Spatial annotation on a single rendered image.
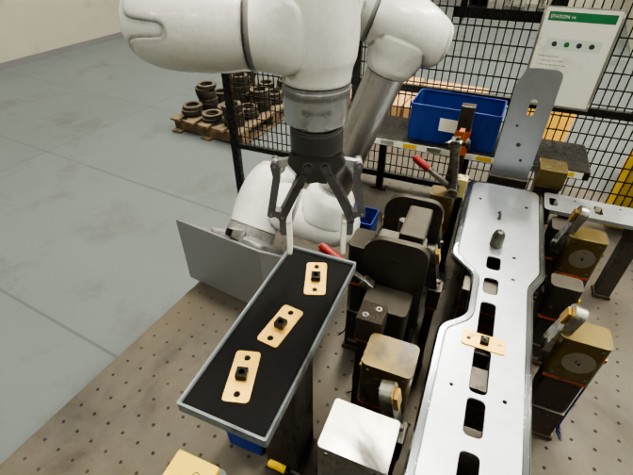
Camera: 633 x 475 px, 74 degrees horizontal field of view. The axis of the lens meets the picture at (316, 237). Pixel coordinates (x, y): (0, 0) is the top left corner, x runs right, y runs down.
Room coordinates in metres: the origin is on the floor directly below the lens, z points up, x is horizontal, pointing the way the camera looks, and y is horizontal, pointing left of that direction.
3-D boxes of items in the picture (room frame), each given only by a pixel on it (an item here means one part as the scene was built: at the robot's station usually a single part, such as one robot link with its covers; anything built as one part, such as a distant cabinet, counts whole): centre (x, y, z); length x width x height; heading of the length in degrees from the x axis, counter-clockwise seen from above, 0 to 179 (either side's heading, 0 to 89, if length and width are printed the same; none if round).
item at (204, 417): (0.45, 0.06, 1.16); 0.37 x 0.14 x 0.02; 158
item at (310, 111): (0.55, 0.00, 1.49); 0.09 x 0.09 x 0.06
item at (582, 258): (0.83, -0.70, 0.87); 0.12 x 0.07 x 0.35; 68
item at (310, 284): (0.56, 0.00, 1.17); 0.08 x 0.04 x 0.01; 177
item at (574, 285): (0.71, -0.61, 0.84); 0.10 x 0.05 x 0.29; 68
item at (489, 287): (0.70, -0.41, 0.84); 0.12 x 0.05 x 0.29; 68
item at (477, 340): (0.54, -0.34, 1.01); 0.08 x 0.04 x 0.01; 68
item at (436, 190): (1.03, -0.35, 0.87); 0.10 x 0.07 x 0.35; 68
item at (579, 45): (1.44, -0.82, 1.30); 0.23 x 0.02 x 0.31; 68
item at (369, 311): (0.53, -0.10, 0.90); 0.05 x 0.05 x 0.40; 68
